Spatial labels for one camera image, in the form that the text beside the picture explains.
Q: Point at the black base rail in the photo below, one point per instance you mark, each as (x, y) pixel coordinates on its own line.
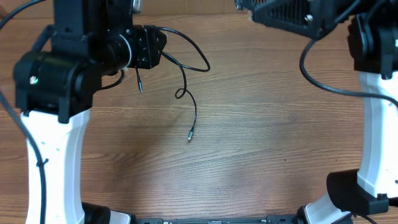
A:
(242, 220)

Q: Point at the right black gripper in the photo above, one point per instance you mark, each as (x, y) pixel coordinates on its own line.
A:
(305, 14)

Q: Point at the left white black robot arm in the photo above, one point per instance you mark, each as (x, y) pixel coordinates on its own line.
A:
(55, 84)

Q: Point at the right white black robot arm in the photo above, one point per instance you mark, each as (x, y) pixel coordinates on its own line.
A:
(372, 40)

